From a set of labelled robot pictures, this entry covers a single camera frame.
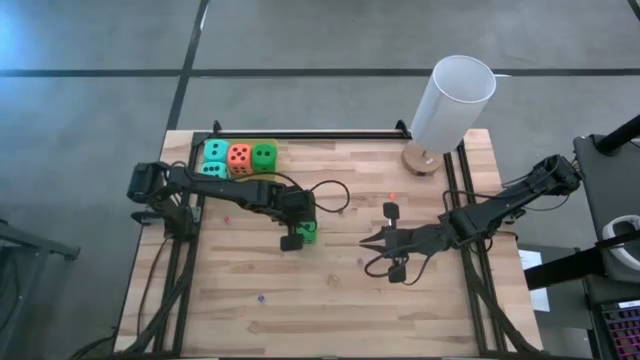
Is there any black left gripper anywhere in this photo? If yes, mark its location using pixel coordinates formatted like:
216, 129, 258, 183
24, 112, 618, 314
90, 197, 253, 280
259, 182, 314, 253

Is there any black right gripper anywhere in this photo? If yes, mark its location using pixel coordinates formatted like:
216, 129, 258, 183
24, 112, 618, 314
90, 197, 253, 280
358, 201, 456, 285

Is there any large green foam die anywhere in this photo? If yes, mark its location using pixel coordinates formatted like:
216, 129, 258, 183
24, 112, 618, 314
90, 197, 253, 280
251, 142, 279, 174
295, 220, 319, 245

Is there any large orange foam die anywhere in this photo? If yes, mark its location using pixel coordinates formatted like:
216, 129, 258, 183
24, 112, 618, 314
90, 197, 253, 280
227, 143, 254, 176

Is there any large teal foam die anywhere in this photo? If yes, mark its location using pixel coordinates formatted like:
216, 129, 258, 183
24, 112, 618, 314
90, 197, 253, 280
203, 138, 231, 164
200, 160, 230, 180

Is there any yellow translucent plastic bin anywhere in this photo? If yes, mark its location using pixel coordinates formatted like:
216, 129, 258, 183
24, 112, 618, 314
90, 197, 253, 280
199, 137, 280, 184

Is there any white paper sheet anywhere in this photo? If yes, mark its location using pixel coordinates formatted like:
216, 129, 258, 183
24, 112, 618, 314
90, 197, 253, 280
517, 248, 551, 314

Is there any black side clamp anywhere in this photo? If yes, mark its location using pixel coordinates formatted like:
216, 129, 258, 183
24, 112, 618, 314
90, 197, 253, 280
130, 208, 165, 225

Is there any backlit computer keyboard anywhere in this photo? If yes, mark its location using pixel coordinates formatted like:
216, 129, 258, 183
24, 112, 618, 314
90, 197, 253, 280
597, 299, 640, 360

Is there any black metal stand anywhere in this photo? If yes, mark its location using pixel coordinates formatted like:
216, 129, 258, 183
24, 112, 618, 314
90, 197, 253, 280
0, 209, 81, 321

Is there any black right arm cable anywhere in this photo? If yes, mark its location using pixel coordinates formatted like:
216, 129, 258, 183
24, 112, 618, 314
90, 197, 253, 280
363, 188, 506, 287

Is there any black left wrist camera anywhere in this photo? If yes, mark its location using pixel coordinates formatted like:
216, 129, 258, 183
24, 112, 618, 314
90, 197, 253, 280
287, 188, 317, 219

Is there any white ring headset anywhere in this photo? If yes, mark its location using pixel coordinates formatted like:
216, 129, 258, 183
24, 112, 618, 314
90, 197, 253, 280
601, 213, 640, 274

